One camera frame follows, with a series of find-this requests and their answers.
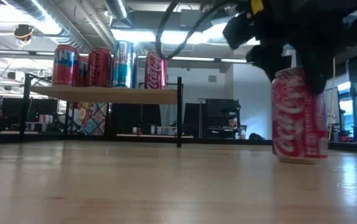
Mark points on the red Coca-Cola can white script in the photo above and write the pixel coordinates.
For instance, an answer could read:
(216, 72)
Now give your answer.
(155, 70)
(296, 124)

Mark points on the colourful patterned panel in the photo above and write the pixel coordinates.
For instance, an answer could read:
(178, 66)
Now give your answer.
(91, 119)

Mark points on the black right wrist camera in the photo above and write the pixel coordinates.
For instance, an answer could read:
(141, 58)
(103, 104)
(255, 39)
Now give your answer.
(237, 31)

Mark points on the silver spiral duct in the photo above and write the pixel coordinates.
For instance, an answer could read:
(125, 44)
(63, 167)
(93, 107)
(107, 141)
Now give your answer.
(117, 7)

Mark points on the ribbed silver ventilation duct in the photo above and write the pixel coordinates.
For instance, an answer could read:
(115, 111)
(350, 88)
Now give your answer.
(56, 25)

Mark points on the black equipment rack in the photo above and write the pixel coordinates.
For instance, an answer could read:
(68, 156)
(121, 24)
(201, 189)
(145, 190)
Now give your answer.
(220, 112)

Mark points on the wooden shelf black legs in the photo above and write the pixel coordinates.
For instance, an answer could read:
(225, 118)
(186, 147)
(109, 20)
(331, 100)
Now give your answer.
(103, 95)

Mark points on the small red container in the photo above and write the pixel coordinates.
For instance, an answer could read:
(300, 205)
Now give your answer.
(345, 138)

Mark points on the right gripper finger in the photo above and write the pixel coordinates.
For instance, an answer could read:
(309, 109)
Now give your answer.
(265, 60)
(315, 77)

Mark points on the red Coca-Cola can black script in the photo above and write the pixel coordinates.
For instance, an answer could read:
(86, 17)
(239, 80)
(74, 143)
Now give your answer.
(99, 67)

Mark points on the black computer monitor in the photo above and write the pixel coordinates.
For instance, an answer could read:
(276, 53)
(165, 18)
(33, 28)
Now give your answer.
(42, 107)

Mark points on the blue silver Red Bull can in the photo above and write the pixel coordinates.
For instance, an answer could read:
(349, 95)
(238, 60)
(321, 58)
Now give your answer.
(125, 63)

